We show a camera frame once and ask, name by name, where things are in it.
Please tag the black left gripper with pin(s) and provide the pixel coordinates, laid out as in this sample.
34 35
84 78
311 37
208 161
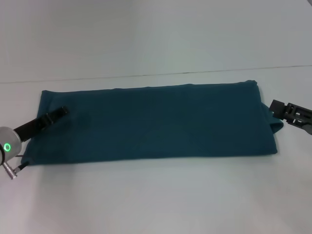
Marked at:
31 128

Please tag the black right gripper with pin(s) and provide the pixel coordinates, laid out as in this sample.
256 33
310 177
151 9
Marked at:
299 117

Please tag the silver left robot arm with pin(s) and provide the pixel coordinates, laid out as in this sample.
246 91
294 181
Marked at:
8 143

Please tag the teal t-shirt with FREE print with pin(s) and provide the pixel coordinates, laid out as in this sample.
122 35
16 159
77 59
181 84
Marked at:
146 122

